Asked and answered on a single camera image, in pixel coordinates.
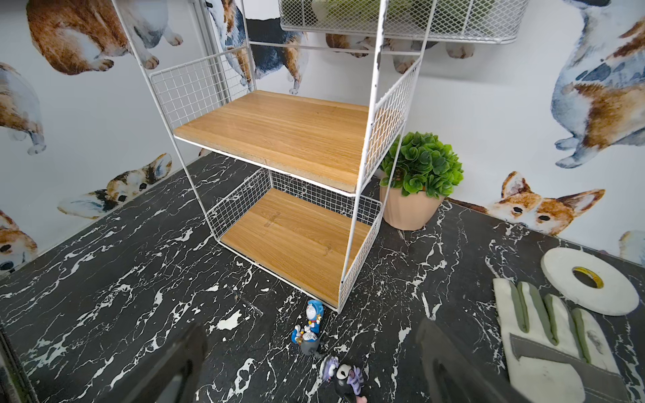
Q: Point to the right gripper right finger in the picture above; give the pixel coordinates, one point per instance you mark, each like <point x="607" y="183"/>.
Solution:
<point x="453" y="374"/>

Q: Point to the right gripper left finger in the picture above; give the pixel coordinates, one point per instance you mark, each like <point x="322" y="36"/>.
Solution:
<point x="170" y="374"/>

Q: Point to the black purple kuromi figure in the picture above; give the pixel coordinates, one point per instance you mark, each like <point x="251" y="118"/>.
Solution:
<point x="347" y="380"/>

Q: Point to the white and grey work glove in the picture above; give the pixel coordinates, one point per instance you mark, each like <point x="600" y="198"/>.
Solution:
<point x="555" y="354"/>

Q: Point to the blue doraemon figure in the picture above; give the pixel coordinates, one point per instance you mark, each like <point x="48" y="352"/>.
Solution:
<point x="308" y="337"/>

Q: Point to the white tape roll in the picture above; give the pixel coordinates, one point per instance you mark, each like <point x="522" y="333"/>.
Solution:
<point x="590" y="282"/>

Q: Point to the small potted green plant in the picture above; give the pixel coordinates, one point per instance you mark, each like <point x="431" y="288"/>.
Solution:
<point x="419" y="172"/>

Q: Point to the white wire three-tier shelf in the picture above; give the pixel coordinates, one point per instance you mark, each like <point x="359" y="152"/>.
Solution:
<point x="302" y="216"/>

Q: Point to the white wire wall basket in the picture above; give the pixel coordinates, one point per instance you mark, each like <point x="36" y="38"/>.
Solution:
<point x="479" y="21"/>

